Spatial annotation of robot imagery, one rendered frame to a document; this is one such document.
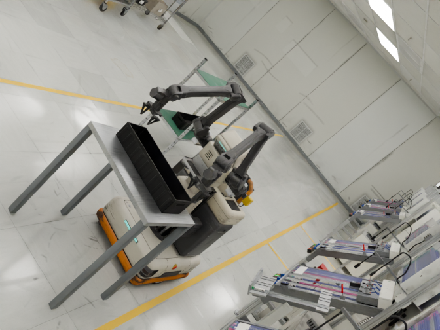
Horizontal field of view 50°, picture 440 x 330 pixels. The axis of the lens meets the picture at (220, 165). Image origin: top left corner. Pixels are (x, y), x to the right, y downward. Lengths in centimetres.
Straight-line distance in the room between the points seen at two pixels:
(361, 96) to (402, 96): 92
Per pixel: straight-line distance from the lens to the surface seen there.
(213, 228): 333
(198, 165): 309
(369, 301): 329
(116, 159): 260
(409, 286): 319
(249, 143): 257
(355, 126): 1203
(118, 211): 339
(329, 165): 1208
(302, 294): 331
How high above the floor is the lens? 193
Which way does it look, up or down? 17 degrees down
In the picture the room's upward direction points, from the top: 48 degrees clockwise
